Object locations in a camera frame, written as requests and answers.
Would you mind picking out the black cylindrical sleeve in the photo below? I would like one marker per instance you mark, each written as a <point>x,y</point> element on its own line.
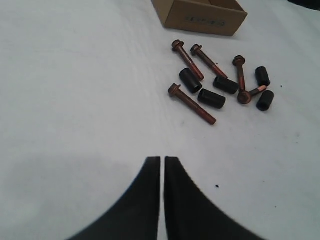
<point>265,100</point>
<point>225,85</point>
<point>262,76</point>
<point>190,80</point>
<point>211,99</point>

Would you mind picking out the copper flanged bolt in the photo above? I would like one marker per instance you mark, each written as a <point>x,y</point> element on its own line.
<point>192,105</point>
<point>208,62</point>
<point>246,94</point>
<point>188,61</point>
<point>240,72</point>

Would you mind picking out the brown cardboard box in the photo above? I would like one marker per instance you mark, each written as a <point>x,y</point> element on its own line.
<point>203,18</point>

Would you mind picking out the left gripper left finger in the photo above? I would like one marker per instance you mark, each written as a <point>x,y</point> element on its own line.
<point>135,207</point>

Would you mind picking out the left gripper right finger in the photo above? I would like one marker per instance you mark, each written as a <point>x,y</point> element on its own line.
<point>190,210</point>

